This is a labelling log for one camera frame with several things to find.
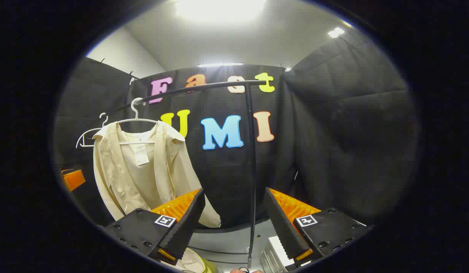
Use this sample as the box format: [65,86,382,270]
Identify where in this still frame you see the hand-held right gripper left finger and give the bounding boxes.
[104,188,206,266]

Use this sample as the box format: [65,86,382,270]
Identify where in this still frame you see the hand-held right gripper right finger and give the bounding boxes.
[264,187,372,266]

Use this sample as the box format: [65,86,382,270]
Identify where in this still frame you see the yellow-green laundry hamper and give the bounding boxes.
[159,246,224,273]

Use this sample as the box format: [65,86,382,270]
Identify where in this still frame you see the cream shirt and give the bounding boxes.
[92,121,222,229]

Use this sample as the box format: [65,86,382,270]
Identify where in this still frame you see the white plastic hanger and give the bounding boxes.
[75,112,110,149]
[115,97,182,146]

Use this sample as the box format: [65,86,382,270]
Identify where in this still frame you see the black metal clothes rack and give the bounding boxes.
[113,80,267,269]

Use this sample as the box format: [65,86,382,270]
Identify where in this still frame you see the white ribbed metal box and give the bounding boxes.
[260,235,301,273]

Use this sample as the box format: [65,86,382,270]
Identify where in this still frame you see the cream garment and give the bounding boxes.
[170,248,206,273]

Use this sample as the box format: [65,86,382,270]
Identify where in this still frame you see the black backdrop cloth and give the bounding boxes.
[54,28,421,232]

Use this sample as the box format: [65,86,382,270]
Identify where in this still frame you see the narrow ceiling strip light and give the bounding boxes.
[197,62,244,68]

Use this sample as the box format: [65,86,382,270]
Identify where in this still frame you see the large ceiling light panel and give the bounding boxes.
[176,0,267,23]

